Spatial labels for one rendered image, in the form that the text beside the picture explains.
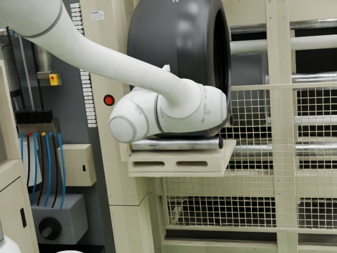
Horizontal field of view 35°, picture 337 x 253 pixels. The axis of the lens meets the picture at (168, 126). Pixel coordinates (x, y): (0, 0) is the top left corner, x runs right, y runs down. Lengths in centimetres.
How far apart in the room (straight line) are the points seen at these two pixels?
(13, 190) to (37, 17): 117
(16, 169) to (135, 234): 56
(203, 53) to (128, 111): 55
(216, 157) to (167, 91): 77
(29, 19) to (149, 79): 33
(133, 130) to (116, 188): 93
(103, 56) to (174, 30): 72
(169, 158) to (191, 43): 45
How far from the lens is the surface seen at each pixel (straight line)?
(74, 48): 106
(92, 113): 214
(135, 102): 133
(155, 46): 180
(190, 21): 181
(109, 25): 203
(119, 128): 130
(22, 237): 211
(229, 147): 220
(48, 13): 96
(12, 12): 93
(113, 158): 216
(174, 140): 198
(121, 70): 113
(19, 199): 207
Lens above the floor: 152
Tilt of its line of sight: 16 degrees down
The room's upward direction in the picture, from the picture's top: 6 degrees counter-clockwise
